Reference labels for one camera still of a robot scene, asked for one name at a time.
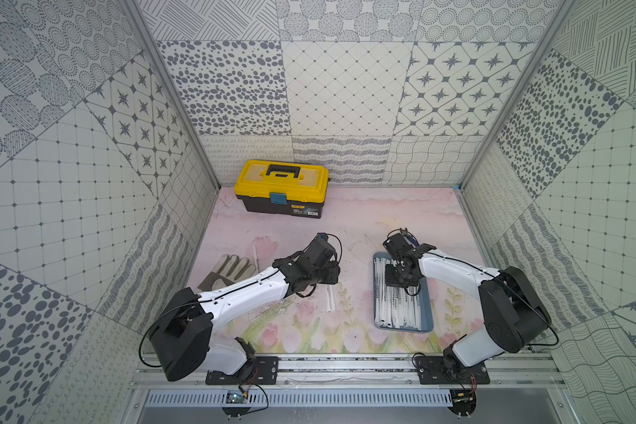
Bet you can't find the blue plastic storage tray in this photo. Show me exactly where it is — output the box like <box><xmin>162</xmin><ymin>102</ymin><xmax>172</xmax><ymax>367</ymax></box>
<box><xmin>372</xmin><ymin>252</ymin><xmax>434</xmax><ymax>333</ymax></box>

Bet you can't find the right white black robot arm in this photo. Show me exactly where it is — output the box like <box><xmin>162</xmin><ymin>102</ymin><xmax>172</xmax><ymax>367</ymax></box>
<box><xmin>383</xmin><ymin>229</ymin><xmax>553</xmax><ymax>372</ymax></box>

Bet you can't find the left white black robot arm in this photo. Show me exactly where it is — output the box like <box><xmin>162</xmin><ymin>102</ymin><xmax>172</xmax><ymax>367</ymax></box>
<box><xmin>143</xmin><ymin>232</ymin><xmax>342</xmax><ymax>383</ymax></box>

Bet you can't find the pink floral table mat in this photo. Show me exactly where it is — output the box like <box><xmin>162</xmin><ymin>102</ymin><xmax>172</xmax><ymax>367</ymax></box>
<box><xmin>187</xmin><ymin>187</ymin><xmax>483</xmax><ymax>353</ymax></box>

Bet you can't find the yellow black toolbox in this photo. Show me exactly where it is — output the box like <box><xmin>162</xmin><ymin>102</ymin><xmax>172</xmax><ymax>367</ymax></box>
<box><xmin>234</xmin><ymin>160</ymin><xmax>330</xmax><ymax>219</ymax></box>

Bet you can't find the right controller board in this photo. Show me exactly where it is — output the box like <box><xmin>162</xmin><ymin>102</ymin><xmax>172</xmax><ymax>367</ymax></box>
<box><xmin>448</xmin><ymin>390</ymin><xmax>477</xmax><ymax>418</ymax></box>

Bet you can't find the controller board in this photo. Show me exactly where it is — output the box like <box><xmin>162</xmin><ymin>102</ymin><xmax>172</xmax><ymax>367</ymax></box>
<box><xmin>224</xmin><ymin>390</ymin><xmax>248</xmax><ymax>408</ymax></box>
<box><xmin>448</xmin><ymin>390</ymin><xmax>477</xmax><ymax>418</ymax></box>

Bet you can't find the left controller board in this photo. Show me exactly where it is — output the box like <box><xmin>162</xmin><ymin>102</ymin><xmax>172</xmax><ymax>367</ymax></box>
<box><xmin>224</xmin><ymin>390</ymin><xmax>248</xmax><ymax>408</ymax></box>

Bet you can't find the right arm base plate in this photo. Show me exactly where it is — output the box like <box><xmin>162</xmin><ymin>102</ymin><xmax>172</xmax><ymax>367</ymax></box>
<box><xmin>412</xmin><ymin>353</ymin><xmax>490</xmax><ymax>385</ymax></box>

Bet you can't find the aluminium mounting rail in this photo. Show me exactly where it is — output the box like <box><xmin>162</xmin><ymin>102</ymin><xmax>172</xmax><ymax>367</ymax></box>
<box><xmin>128</xmin><ymin>352</ymin><xmax>565</xmax><ymax>390</ymax></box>

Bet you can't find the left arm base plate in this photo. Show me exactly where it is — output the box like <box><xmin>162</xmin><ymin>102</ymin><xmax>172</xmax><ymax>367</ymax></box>
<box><xmin>206</xmin><ymin>356</ymin><xmax>279</xmax><ymax>386</ymax></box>

